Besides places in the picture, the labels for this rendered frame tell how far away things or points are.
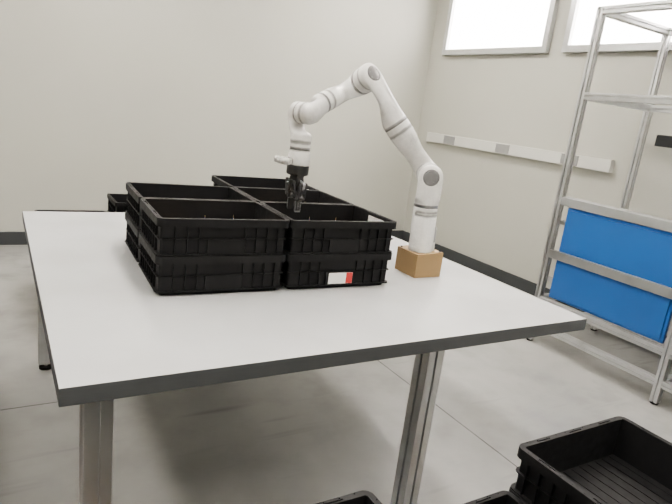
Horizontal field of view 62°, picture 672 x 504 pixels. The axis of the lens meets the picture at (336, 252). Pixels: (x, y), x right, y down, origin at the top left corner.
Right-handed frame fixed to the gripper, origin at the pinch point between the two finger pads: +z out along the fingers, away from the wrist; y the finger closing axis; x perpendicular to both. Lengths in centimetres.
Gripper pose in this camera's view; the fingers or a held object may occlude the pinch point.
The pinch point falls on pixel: (293, 205)
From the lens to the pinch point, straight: 194.5
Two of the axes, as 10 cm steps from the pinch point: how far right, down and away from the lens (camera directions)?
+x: -8.8, 0.0, -4.7
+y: -4.5, -2.7, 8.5
